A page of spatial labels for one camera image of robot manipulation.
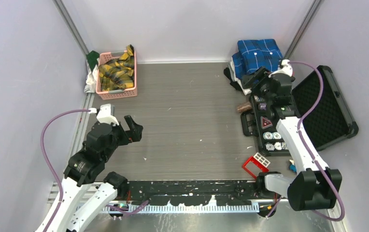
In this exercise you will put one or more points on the blue toy figure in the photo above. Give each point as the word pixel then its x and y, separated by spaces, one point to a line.
pixel 292 166

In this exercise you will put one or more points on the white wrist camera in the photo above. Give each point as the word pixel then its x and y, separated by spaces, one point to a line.
pixel 106 115
pixel 284 68

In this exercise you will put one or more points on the pink plastic laundry basket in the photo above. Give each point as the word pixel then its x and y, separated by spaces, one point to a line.
pixel 116 94

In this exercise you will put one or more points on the blue plaid folded shirt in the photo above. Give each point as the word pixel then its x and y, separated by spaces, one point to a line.
pixel 254 54

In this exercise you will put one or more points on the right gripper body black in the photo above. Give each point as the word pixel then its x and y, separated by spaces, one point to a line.
pixel 260 89

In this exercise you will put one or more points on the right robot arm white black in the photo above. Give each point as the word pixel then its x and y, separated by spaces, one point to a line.
pixel 315 186

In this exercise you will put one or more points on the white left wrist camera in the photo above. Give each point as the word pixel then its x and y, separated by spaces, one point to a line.
pixel 106 115

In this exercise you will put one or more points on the green and white cloth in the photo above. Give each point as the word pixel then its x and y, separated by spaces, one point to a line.
pixel 92 61

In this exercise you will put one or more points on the black foam-lined carrying case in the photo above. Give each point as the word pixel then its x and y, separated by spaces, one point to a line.
pixel 329 123

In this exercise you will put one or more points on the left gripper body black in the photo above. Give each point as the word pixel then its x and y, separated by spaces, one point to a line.
pixel 122 137

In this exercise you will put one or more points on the brown poker chip roll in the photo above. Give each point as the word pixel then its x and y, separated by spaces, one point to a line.
pixel 246 106

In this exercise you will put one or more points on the red plastic frame block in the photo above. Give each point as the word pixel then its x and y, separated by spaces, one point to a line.
pixel 256 164

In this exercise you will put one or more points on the yellow plaid flannel shirt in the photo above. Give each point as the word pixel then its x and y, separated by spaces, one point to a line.
pixel 118 73

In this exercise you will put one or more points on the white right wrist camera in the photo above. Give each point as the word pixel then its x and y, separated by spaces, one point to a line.
pixel 284 68

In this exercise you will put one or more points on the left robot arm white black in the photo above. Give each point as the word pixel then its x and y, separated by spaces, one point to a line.
pixel 66 215

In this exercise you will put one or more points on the red triangle dealer button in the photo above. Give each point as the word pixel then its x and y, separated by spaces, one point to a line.
pixel 265 122

